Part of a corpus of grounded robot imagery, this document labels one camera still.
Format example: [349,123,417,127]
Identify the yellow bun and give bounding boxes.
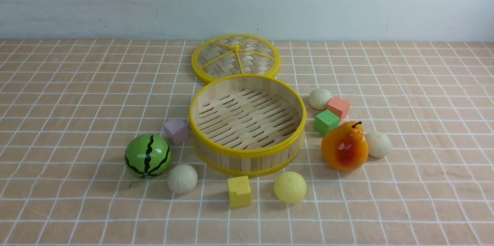
[274,172,307,204]

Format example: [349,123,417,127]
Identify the purple cube block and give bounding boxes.
[164,118,190,145]

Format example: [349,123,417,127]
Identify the white bun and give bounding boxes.
[167,165,198,194]
[308,88,333,111]
[365,131,392,158]

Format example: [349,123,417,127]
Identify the orange toy pear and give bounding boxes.
[321,121,369,172]

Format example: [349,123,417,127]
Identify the yellow cube block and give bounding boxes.
[227,176,252,209]

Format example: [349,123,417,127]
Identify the pink cube block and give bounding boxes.
[326,96,351,120]

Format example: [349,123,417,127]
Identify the woven bamboo steamer lid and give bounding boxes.
[191,34,281,84]

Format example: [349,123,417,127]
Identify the green cube block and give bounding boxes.
[313,110,340,136]

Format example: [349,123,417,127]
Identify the green toy watermelon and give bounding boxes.
[125,134,171,178]

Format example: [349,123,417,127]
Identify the bamboo steamer tray yellow rim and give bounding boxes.
[189,74,307,177]

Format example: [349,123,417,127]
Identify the checkered orange tablecloth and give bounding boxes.
[0,39,494,246]

